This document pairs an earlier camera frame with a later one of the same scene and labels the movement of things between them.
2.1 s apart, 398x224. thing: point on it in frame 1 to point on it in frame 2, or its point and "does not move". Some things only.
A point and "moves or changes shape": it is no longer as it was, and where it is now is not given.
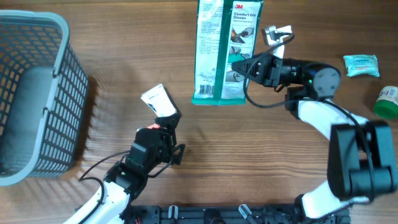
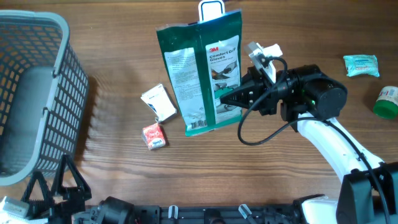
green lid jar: (386, 104) does not move
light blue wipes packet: (362, 64) does not move
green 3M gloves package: (227, 31) moves or changes shape
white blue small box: (160, 101) does not move
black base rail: (229, 214) does not move
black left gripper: (165, 121) to (76, 196)
